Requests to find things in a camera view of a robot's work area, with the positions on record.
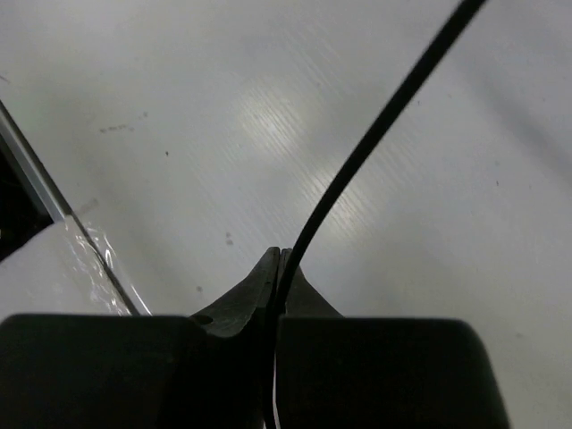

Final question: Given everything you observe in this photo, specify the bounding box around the black headphone cable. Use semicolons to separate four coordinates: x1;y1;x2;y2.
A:
263;0;488;429

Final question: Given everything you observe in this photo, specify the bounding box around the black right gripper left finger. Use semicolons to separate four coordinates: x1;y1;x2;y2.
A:
1;248;280;428

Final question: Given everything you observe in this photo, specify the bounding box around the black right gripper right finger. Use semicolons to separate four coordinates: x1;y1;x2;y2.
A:
272;271;510;428

